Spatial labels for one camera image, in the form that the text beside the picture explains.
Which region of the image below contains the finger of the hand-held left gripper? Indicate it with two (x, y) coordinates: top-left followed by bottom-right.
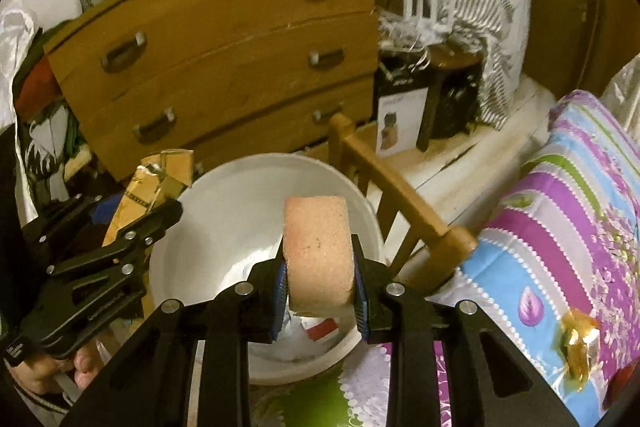
(45, 198), (185, 280)
(20, 193), (121, 253)

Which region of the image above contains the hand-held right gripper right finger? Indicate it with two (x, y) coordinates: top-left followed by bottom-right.
(350, 234), (583, 427)

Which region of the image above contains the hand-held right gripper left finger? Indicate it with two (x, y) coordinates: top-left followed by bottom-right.
(60, 257), (288, 427)

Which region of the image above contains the brown sponge block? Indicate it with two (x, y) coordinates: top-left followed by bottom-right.
(281, 194), (357, 319)

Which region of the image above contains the white plastic bin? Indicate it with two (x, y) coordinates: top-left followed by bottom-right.
(149, 153), (387, 385)

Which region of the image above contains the person's left hand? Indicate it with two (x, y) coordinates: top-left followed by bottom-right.
(10, 339), (108, 408)

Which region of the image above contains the brown cardboard box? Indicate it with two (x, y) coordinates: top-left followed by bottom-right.
(102, 149), (196, 248)

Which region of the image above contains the pile of clothes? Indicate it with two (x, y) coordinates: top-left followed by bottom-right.
(0, 0), (101, 218)

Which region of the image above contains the light wooden chair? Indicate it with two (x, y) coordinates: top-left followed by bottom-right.
(327, 112), (478, 295)

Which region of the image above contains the wooden drawer dresser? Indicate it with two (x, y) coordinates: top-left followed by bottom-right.
(42, 0), (380, 182)

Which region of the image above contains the orange plastic wrapper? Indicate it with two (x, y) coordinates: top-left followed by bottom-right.
(552, 309), (601, 393)

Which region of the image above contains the purple floral striped sheet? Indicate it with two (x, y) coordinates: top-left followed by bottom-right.
(250, 89), (640, 427)

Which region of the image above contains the dark wooden chair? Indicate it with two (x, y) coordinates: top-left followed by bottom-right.
(377, 42), (488, 152)

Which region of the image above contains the grey striped cloth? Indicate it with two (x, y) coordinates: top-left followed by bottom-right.
(380, 0), (532, 130)

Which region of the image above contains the dark wooden door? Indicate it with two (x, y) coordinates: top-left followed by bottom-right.
(500, 0), (640, 98)

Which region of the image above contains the white router with cables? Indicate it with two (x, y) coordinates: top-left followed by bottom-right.
(375, 0), (451, 58)

